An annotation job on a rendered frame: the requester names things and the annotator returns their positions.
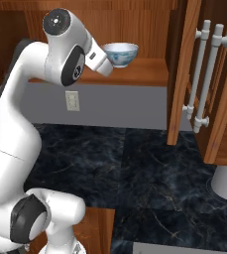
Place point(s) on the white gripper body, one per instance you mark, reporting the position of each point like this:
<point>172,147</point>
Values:
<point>105,66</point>

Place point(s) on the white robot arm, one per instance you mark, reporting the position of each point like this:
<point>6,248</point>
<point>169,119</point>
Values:
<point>12,155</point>

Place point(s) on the white and blue bowl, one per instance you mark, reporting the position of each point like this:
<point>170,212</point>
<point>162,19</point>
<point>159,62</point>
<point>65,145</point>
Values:
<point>122,53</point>

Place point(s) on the wooden base cabinet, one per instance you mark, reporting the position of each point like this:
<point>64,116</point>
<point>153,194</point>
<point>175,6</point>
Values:
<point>96,228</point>

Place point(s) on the grey flat ledge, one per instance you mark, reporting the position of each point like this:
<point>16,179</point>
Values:
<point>184,248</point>

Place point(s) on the wooden wall cabinet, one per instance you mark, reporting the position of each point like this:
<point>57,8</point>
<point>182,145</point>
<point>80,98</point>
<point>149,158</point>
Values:
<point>144,71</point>

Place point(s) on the white wall outlet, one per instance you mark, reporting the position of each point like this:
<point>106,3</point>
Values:
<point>72,101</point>

